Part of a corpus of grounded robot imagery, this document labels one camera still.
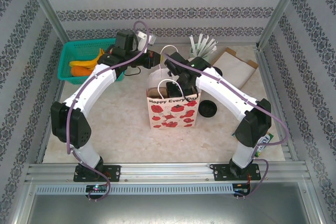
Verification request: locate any strawberry print paper gift bag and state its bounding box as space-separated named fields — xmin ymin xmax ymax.
xmin=145 ymin=45 xmax=202 ymax=130

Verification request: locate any stack of black lids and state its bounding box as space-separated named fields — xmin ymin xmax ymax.
xmin=198 ymin=100 xmax=218 ymax=118

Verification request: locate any pale green straw holder cup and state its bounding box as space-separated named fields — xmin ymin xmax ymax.
xmin=189 ymin=45 xmax=213 ymax=63

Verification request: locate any teal plastic basket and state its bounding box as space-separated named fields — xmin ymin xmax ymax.
xmin=57 ymin=38 xmax=125 ymax=86

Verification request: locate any stack of white napkins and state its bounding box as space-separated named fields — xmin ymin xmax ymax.
xmin=214 ymin=52 xmax=254 ymax=88

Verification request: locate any yellow banana bunch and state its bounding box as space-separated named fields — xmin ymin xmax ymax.
xmin=69 ymin=48 xmax=106 ymax=71

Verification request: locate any orange toy fruit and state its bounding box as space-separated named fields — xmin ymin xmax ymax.
xmin=70 ymin=66 xmax=94 ymax=77

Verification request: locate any brown cardboard napkin tray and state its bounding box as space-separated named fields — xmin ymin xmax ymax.
xmin=212 ymin=47 xmax=259 ymax=89

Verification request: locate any yellow green candy bag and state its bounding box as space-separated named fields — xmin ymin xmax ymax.
xmin=231 ymin=131 xmax=274 ymax=159

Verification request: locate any aluminium mounting rail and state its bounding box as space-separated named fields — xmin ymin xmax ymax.
xmin=25 ymin=162 xmax=308 ymax=183

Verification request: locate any aluminium frame post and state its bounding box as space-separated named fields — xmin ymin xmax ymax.
xmin=256 ymin=0 xmax=307 ymax=49
xmin=22 ymin=0 xmax=68 ymax=49

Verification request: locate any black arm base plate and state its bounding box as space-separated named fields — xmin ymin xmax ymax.
xmin=73 ymin=165 xmax=121 ymax=183
xmin=212 ymin=163 xmax=262 ymax=182

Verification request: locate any grey slotted cable duct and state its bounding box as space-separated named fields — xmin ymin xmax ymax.
xmin=35 ymin=183 xmax=235 ymax=196

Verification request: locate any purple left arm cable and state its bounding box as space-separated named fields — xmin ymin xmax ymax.
xmin=67 ymin=20 xmax=154 ymax=203

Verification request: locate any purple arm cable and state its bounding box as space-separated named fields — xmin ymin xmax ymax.
xmin=162 ymin=53 xmax=291 ymax=201
xmin=67 ymin=20 xmax=154 ymax=203

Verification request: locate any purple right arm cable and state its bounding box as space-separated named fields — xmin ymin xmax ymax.
xmin=162 ymin=53 xmax=291 ymax=201

